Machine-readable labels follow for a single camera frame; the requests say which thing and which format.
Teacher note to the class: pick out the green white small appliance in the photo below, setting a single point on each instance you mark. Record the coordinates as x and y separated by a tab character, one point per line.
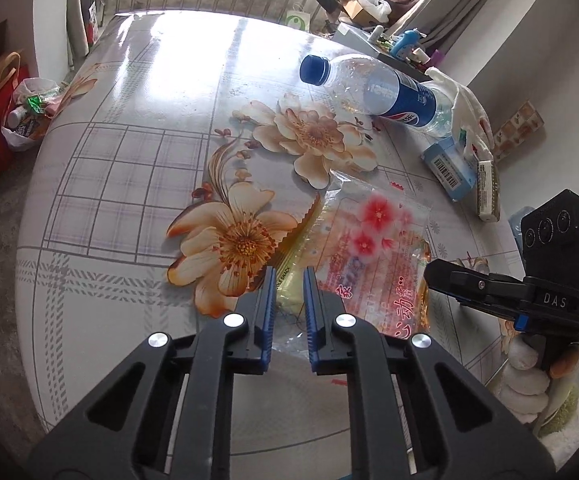
298	20

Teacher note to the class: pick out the white trash bag with litter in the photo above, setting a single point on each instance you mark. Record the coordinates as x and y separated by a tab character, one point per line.
29	113

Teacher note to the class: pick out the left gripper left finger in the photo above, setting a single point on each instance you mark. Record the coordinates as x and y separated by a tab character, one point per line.
165	411

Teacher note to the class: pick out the cardboard box with clutter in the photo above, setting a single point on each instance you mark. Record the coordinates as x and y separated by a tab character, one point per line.
367	13

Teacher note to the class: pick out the grey curtain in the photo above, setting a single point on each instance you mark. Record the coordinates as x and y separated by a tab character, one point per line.
441	22

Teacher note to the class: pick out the gold cigarette box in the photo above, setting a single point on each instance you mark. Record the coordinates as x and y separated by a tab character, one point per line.
487	192

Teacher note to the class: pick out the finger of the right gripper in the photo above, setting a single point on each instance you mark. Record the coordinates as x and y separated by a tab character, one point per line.
496	294

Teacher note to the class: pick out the grey cabinet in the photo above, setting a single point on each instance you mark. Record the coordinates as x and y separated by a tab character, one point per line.
355	39

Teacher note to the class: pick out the light blue small box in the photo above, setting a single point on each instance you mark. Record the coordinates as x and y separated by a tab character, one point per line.
449	167

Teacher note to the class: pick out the white plastic shopping bag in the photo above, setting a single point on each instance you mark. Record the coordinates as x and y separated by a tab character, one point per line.
470	126

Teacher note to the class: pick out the clear floral snack wrapper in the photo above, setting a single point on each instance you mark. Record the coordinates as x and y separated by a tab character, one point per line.
367	245

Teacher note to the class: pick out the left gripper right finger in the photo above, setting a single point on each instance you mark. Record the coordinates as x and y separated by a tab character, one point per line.
415	412

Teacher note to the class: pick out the right white gloved hand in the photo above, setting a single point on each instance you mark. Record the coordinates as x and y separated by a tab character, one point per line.
526	390

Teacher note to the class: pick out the patterned rolled mat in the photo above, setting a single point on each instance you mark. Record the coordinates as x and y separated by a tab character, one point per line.
516	130

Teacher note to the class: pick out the blue detergent bottle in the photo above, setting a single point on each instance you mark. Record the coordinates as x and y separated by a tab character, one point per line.
405	44

